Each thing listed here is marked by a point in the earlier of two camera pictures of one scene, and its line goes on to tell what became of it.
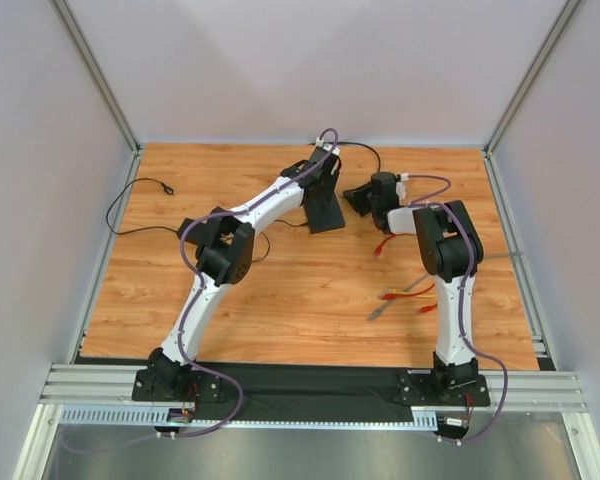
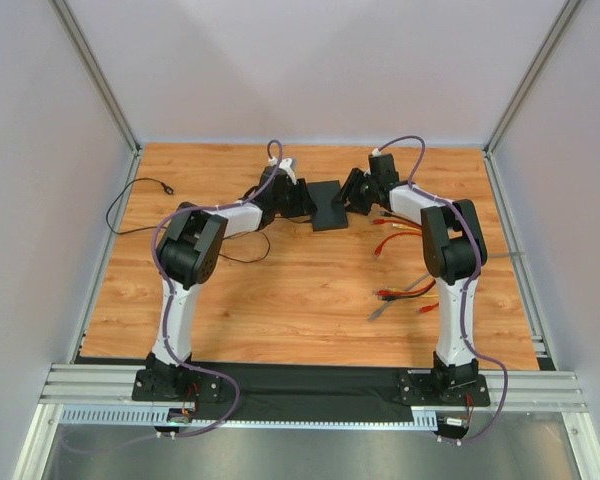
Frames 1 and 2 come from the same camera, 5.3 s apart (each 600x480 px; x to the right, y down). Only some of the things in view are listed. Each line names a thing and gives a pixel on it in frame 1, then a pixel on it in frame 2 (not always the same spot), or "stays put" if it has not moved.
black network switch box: x=324 y=212 stays put
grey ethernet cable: x=423 y=278 stays put
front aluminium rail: x=543 y=391 stays put
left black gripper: x=323 y=201 to x=299 y=197
